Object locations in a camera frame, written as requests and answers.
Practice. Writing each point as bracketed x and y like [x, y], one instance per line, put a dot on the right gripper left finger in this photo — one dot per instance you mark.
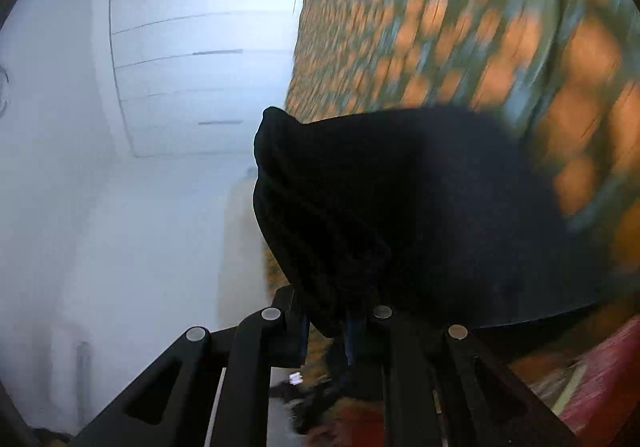
[207, 388]

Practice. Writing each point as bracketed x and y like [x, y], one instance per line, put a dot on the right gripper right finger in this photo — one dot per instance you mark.
[447, 382]

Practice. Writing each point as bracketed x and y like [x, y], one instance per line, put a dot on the black pants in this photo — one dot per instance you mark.
[432, 212]

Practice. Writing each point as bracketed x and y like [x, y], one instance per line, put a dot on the white padded headboard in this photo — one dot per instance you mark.
[242, 286]

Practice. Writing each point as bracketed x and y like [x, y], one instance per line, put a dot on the pink floral rug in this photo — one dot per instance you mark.
[599, 392]

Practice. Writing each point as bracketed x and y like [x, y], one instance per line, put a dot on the white wardrobe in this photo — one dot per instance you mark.
[193, 76]

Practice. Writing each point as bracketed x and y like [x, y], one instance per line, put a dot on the green orange floral quilt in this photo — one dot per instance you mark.
[560, 77]

